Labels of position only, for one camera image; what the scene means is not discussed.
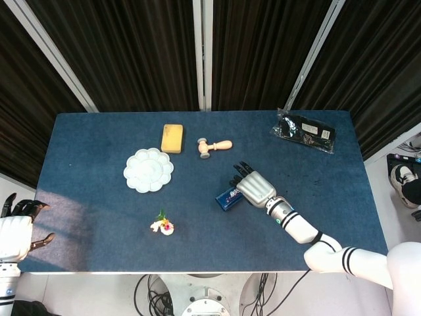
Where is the small colourful flower ornament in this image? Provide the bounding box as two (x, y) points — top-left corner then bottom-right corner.
(149, 207), (176, 236)

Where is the white and black sneaker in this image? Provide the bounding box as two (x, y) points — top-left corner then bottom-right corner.
(390, 164), (420, 209)

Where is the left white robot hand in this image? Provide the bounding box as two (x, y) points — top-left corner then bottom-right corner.
(0, 193), (56, 263)

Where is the white frame post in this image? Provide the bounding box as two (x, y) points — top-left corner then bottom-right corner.
(3, 0), (99, 113)
(362, 120), (421, 165)
(283, 0), (347, 112)
(191, 0), (214, 111)

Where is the blue glasses case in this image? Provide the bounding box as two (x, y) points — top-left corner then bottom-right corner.
(215, 186), (246, 211)

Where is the black cable bundle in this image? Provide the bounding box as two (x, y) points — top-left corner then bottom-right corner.
(253, 272), (280, 316)
(134, 273), (175, 316)

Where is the blue felt table cloth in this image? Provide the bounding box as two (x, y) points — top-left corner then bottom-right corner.
(20, 110), (393, 275)

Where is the yellow sponge block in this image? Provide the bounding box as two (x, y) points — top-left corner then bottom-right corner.
(161, 123), (184, 154)

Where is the black item in plastic bag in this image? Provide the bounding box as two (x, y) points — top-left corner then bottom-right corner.
(269, 107), (337, 154)

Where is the small wooden mallet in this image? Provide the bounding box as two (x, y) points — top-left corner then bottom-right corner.
(196, 138), (234, 161)

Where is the black electronic device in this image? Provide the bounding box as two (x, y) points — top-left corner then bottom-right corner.
(386, 152), (421, 180)

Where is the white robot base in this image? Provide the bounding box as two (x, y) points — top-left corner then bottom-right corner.
(154, 273), (264, 316)

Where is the white flower-shaped palette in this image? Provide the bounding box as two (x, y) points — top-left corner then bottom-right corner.
(123, 147), (174, 192)

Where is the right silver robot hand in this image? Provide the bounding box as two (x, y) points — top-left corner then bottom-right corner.
(228, 160), (276, 210)

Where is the black curtain panel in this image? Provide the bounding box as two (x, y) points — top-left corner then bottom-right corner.
(0, 0), (87, 189)
(211, 0), (334, 111)
(26, 0), (201, 113)
(292, 0), (421, 159)

